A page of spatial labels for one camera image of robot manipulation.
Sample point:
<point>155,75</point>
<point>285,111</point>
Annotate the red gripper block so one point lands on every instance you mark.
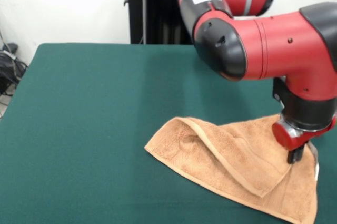
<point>283,137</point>

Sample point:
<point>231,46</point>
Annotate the orange-brown terry towel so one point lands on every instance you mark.
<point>223,160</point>

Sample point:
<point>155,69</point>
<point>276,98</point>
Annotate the dark green table cloth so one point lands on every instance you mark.
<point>79,102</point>

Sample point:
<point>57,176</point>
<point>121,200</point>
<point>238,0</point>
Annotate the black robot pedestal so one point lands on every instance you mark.
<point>158,10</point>

